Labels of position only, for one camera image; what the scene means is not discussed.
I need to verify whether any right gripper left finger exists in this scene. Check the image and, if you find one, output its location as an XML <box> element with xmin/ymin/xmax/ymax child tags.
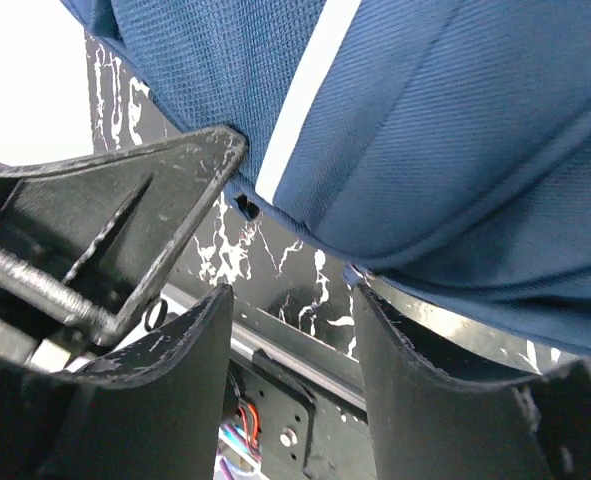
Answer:
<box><xmin>0</xmin><ymin>284</ymin><xmax>234</xmax><ymax>479</ymax></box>

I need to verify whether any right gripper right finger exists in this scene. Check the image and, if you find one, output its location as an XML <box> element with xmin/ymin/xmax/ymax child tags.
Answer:
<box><xmin>354</xmin><ymin>284</ymin><xmax>591</xmax><ymax>479</ymax></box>

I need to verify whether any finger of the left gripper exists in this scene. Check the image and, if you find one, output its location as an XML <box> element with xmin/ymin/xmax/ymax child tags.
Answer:
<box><xmin>0</xmin><ymin>125</ymin><xmax>247</xmax><ymax>345</ymax></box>

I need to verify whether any navy blue student backpack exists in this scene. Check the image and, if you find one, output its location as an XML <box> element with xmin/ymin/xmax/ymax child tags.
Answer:
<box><xmin>66</xmin><ymin>1</ymin><xmax>591</xmax><ymax>355</ymax></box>

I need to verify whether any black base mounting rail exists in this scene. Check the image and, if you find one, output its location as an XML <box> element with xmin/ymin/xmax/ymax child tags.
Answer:
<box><xmin>164</xmin><ymin>269</ymin><xmax>576</xmax><ymax>480</ymax></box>

